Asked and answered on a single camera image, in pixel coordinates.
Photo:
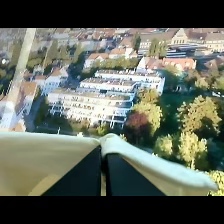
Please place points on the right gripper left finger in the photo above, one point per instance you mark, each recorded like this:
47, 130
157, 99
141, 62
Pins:
83, 180

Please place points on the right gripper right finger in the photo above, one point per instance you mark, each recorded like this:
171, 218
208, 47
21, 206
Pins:
128, 180

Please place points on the beige garment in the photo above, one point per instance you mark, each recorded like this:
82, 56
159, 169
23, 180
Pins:
33, 160

